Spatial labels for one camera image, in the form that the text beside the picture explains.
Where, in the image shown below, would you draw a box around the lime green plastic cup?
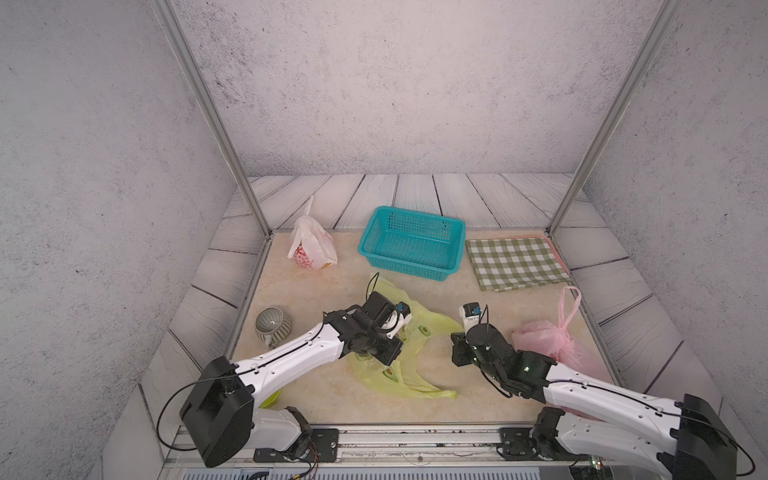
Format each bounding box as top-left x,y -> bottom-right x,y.
259,389 -> 281,409

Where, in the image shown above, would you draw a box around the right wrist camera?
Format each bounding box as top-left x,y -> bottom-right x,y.
460,302 -> 483,332

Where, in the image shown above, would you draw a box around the white tied plastic bag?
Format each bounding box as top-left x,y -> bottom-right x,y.
287,196 -> 338,270

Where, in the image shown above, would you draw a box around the pink strawberry plastic bag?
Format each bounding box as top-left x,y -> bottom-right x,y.
510,286 -> 612,383

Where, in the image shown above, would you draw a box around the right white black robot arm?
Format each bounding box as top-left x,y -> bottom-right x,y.
451,323 -> 740,479

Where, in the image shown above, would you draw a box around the yellow-green avocado plastic bag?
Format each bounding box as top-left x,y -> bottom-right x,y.
347,279 -> 463,400

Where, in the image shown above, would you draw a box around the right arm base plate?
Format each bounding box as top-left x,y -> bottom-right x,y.
496,427 -> 590,462

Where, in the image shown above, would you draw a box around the aluminium frame post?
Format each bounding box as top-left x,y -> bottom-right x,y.
546,0 -> 682,238
150,0 -> 272,237

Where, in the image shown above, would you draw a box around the green checkered cloth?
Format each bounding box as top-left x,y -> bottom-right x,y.
465,236 -> 570,292

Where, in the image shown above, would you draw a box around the left aluminium frame post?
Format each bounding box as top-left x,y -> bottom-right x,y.
150,0 -> 272,237

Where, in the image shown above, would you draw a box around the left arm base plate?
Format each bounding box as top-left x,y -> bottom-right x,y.
253,428 -> 340,463

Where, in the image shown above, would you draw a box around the teal plastic basket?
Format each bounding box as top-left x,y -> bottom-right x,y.
358,206 -> 466,281

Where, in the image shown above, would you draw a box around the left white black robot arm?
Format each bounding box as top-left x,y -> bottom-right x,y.
180,292 -> 412,468

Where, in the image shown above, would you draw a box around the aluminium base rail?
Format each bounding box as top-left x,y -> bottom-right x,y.
157,423 -> 691,480

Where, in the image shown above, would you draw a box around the right aluminium frame post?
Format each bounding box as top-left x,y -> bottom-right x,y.
546,0 -> 682,238

